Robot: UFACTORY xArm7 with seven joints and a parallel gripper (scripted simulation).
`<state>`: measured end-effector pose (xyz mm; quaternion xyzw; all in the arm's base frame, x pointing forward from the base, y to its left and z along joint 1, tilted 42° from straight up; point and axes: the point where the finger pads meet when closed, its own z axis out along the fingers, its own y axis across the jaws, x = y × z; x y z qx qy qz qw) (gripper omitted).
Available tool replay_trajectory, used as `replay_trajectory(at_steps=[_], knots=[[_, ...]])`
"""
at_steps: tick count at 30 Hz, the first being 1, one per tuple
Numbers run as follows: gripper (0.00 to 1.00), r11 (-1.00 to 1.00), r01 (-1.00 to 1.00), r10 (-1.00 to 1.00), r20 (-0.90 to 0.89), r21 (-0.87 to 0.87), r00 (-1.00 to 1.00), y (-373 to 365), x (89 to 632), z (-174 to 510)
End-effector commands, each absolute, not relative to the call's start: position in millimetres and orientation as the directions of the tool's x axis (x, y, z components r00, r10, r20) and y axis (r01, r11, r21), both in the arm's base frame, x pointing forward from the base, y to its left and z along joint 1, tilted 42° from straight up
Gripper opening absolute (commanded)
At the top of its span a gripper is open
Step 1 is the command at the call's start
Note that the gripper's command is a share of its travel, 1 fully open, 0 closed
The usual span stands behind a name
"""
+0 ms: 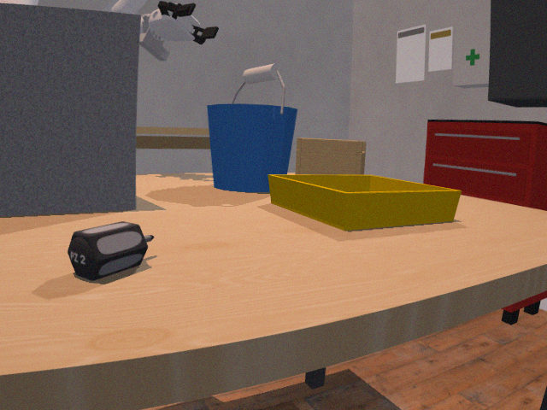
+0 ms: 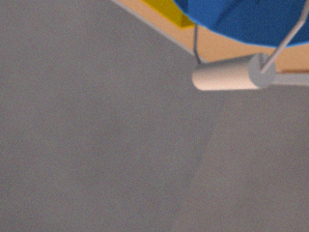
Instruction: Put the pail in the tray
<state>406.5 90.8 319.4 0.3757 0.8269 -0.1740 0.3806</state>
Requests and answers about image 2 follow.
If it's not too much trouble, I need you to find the blue pail with grey handle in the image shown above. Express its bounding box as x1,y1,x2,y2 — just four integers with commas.
173,0,309,90

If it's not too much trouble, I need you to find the yellow shallow tray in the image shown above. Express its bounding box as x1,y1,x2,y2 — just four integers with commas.
141,0,194,30

